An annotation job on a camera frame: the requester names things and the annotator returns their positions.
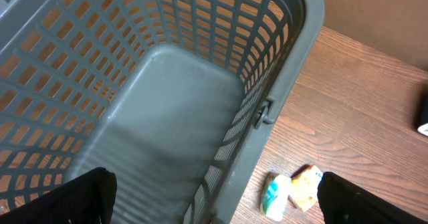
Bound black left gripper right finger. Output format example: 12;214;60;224
317;172;427;224

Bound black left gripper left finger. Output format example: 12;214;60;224
1;167;117;224

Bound orange small carton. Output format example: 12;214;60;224
289;165;324;212

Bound teal white small carton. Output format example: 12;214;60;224
259;173;292;221

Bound grey plastic mesh basket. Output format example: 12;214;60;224
1;0;325;223

